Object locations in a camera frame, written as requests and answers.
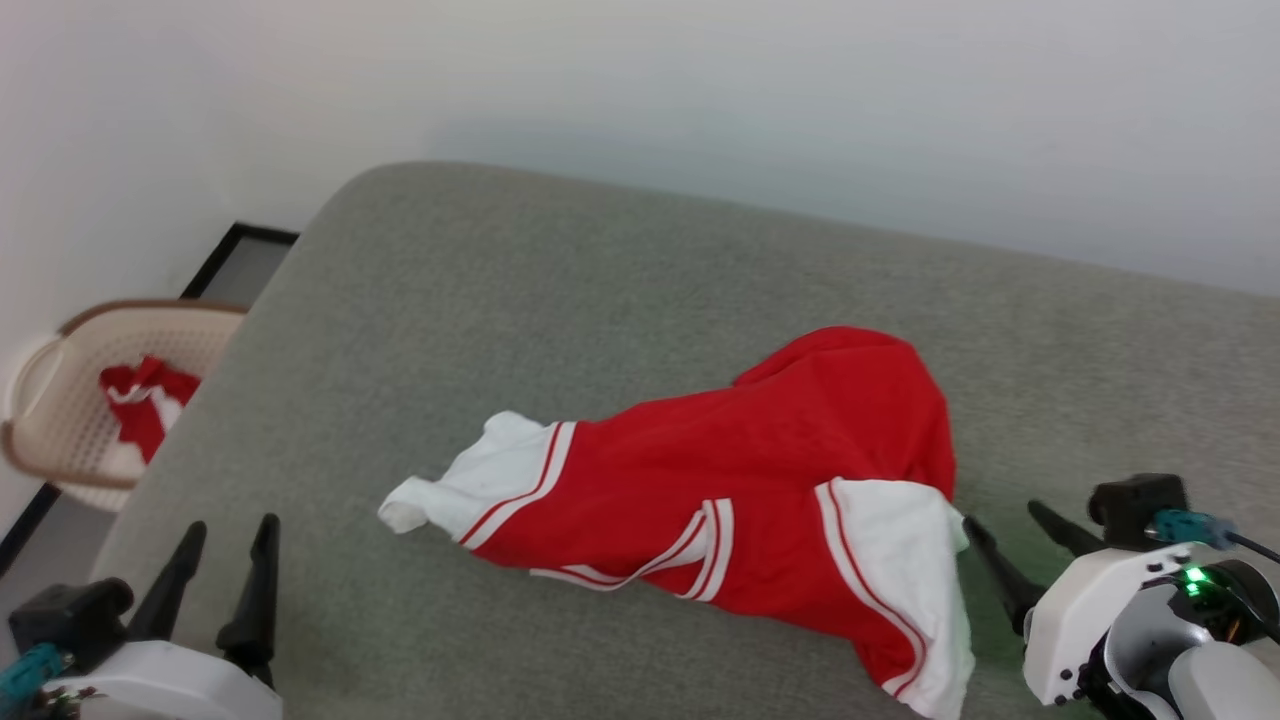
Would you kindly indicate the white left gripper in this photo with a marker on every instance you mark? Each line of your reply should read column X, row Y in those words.
column 170, row 685

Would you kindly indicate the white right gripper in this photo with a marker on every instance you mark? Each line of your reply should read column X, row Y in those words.
column 1075, row 620

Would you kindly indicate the red and white basketball jersey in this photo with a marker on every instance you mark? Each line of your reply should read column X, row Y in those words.
column 760, row 460

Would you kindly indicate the red and white crumpled garment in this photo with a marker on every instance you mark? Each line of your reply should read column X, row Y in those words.
column 145, row 405

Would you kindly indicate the beige perforated laundry basket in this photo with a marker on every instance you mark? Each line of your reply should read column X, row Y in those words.
column 60, row 410

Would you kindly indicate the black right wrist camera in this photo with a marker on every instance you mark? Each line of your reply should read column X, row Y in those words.
column 1130, row 505

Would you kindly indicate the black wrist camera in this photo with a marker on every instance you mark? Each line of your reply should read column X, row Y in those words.
column 70, row 618
column 1130, row 505

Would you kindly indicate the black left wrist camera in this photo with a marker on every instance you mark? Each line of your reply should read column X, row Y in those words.
column 70, row 618

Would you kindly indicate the teal right camera connector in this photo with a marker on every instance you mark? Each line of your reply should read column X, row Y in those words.
column 1190, row 526

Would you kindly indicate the teal camera connector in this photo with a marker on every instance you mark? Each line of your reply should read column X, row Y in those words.
column 1190, row 526
column 25, row 672

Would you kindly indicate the teal left camera connector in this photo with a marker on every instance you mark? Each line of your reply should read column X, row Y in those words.
column 25, row 672

